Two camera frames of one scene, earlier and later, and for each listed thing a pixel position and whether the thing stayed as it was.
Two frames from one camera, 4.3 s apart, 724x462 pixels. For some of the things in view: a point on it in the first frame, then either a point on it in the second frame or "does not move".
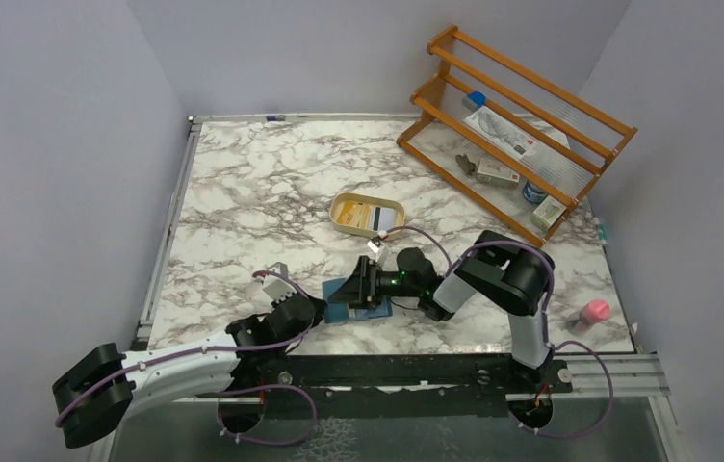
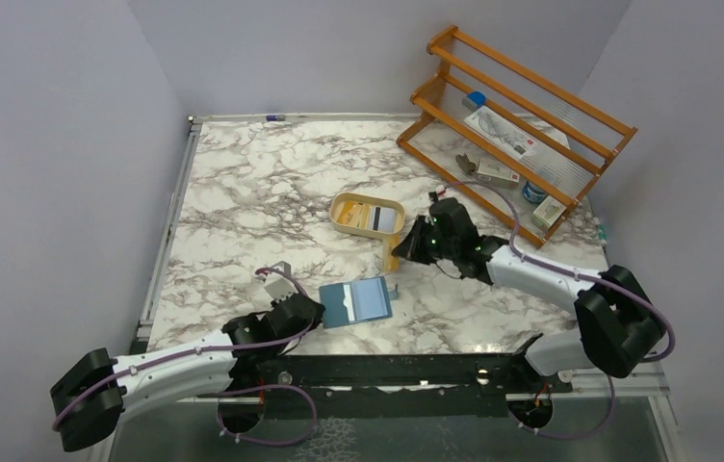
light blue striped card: x=382 y=218 does not move
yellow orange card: x=354 y=214 does not move
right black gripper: x=357 y=290 to x=410 y=248
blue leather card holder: x=335 y=312 does not move
